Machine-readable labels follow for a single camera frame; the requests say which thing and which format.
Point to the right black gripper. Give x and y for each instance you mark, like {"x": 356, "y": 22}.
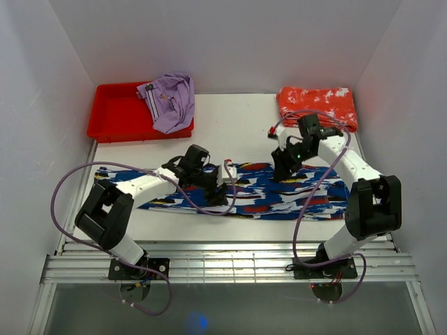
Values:
{"x": 282, "y": 165}

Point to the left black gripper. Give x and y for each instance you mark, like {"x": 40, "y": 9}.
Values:
{"x": 218, "y": 197}

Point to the blue white red patterned trousers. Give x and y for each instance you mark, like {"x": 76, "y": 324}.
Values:
{"x": 258, "y": 196}

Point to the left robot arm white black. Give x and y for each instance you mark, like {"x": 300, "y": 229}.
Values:
{"x": 105, "y": 214}

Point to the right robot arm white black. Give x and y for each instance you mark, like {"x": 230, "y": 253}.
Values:
{"x": 374, "y": 205}

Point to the purple trousers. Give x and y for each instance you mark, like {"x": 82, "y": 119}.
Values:
{"x": 170, "y": 100}

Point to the folded orange white trousers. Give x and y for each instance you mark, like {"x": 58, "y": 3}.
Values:
{"x": 337, "y": 103}

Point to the red plastic tray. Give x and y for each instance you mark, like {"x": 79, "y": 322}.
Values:
{"x": 118, "y": 115}

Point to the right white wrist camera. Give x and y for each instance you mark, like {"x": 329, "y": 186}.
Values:
{"x": 280, "y": 134}

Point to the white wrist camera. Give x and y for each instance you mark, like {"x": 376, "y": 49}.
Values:
{"x": 280, "y": 134}
{"x": 227, "y": 173}

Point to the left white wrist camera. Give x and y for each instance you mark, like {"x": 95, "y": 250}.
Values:
{"x": 227, "y": 173}

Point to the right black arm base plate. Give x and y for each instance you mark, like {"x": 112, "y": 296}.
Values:
{"x": 342, "y": 269}

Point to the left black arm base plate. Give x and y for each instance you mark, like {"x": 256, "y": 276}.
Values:
{"x": 119, "y": 272}

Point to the aluminium rail frame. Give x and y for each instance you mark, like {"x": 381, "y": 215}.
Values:
{"x": 225, "y": 250}

